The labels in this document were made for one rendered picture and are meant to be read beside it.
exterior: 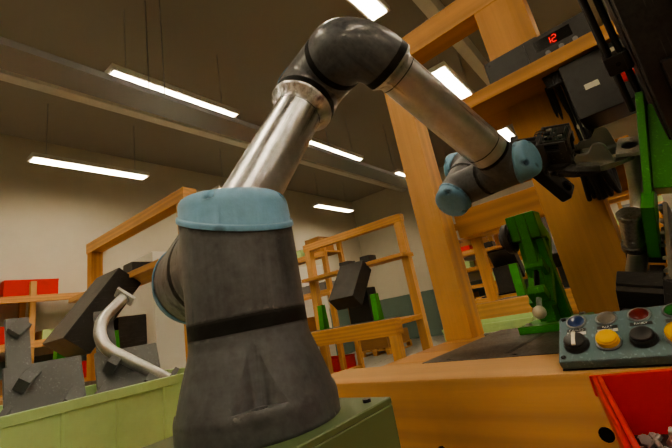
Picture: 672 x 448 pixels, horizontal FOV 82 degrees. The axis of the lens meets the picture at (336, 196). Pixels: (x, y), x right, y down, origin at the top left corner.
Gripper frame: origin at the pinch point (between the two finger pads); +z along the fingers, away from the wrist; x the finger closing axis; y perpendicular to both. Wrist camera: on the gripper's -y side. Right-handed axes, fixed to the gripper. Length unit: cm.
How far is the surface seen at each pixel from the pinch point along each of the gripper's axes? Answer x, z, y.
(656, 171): -11.2, 4.8, 3.8
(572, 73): 27.9, -10.9, 6.9
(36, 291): -45, -650, -82
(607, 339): -43.8, 0.4, 4.0
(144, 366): -69, -96, -1
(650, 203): -17.4, 4.0, 2.4
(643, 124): -6.7, 3.7, 10.2
